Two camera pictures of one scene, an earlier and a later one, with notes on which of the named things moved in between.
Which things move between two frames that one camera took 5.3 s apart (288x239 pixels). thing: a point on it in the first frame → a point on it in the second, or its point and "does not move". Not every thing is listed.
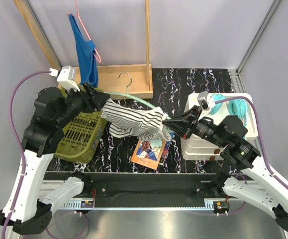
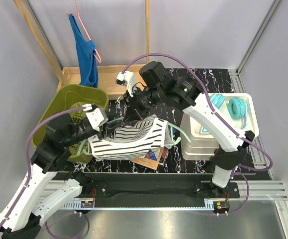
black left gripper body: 77,102 → 82,131
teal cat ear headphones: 237,107 does not move
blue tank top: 88,66 does not move
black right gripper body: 203,128 → 142,101
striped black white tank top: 128,122 → 136,141
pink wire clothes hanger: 77,14 does not move
